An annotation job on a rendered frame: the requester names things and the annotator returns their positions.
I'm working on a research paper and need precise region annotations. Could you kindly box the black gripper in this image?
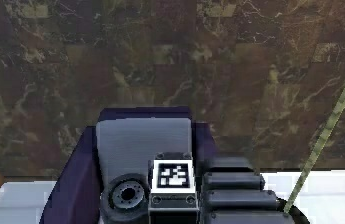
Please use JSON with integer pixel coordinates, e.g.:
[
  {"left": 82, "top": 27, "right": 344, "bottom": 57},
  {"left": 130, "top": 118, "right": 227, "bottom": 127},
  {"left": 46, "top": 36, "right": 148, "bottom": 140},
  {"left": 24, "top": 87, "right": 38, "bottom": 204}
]
[{"left": 100, "top": 173, "right": 152, "bottom": 224}]

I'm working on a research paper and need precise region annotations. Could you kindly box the dark blue armchair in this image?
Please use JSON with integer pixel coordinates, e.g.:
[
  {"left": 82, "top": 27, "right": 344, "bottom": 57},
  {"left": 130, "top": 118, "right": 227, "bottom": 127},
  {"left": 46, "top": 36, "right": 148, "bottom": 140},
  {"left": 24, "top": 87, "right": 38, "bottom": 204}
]
[{"left": 39, "top": 106, "right": 220, "bottom": 224}]

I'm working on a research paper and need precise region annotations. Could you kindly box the black plant pot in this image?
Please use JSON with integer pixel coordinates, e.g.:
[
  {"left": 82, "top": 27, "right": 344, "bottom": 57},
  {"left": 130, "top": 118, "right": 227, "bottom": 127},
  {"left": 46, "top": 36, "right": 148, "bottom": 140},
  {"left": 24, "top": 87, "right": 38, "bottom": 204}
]
[{"left": 276, "top": 198, "right": 311, "bottom": 224}]

